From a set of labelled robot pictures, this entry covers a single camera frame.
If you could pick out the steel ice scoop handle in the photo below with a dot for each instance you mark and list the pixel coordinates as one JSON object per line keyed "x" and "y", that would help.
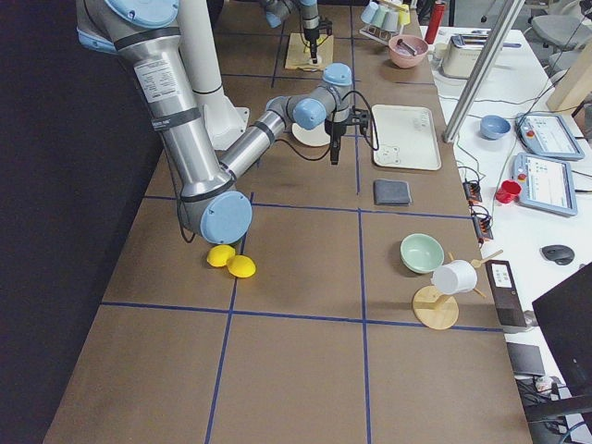
{"x": 406, "y": 47}

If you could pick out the white bear tray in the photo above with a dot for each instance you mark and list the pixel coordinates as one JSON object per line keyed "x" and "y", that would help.
{"x": 406, "y": 138}

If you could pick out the yellow cup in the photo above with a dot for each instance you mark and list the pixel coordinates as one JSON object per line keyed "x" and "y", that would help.
{"x": 404, "y": 16}

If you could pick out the bamboo cutting board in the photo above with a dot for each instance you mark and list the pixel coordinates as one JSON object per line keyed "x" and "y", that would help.
{"x": 298, "y": 53}

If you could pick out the black monitor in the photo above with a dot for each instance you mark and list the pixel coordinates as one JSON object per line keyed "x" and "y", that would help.
{"x": 564, "y": 317}

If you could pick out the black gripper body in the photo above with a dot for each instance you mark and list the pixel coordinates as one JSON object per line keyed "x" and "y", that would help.
{"x": 334, "y": 129}
{"x": 311, "y": 30}

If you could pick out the yellow lemon front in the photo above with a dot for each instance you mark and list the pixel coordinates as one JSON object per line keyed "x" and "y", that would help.
{"x": 219, "y": 255}

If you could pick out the upper teach pendant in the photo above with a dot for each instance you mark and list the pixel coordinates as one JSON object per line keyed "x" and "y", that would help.
{"x": 546, "y": 134}

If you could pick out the white mug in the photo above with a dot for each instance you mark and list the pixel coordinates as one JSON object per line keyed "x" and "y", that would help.
{"x": 455, "y": 277}

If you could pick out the teach pendant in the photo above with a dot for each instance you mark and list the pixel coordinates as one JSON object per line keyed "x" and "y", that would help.
{"x": 546, "y": 134}
{"x": 547, "y": 184}

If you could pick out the grey folded cloth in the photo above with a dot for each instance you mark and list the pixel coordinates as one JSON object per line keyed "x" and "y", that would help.
{"x": 392, "y": 192}

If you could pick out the white round plate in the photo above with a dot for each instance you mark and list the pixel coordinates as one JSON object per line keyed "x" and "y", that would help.
{"x": 316, "y": 137}

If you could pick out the lower teach pendant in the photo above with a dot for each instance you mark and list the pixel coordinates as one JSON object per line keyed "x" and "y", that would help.
{"x": 547, "y": 184}

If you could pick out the red cup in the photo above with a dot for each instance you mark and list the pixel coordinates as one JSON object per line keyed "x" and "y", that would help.
{"x": 508, "y": 191}

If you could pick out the light blue cup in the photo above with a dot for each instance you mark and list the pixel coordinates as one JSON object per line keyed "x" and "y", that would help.
{"x": 369, "y": 12}

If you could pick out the red bottle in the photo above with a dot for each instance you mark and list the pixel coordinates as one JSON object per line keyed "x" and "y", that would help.
{"x": 437, "y": 12}

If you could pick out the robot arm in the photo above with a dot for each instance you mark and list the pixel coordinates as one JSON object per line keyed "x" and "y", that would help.
{"x": 277, "y": 11}
{"x": 169, "y": 48}

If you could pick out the mint green bowl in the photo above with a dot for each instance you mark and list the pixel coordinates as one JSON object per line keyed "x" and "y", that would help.
{"x": 421, "y": 253}

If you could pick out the acrylic cup rack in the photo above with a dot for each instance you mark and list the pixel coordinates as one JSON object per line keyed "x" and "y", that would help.
{"x": 379, "y": 35}

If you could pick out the wooden mug stand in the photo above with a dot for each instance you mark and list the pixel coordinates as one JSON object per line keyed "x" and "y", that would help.
{"x": 441, "y": 311}

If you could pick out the black computer mouse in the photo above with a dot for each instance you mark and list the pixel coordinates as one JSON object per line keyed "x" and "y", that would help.
{"x": 558, "y": 254}

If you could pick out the blue bowl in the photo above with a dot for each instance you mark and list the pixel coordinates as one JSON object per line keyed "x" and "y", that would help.
{"x": 493, "y": 127}

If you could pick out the aluminium frame post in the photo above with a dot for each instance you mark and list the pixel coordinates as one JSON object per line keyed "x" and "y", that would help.
{"x": 484, "y": 63}

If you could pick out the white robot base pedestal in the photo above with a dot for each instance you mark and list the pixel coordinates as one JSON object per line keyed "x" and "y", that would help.
{"x": 224, "y": 122}

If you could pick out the pink ice bowl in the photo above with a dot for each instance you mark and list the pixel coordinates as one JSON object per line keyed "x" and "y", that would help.
{"x": 401, "y": 58}

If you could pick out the black speaker box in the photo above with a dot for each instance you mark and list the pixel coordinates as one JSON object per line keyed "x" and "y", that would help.
{"x": 509, "y": 309}

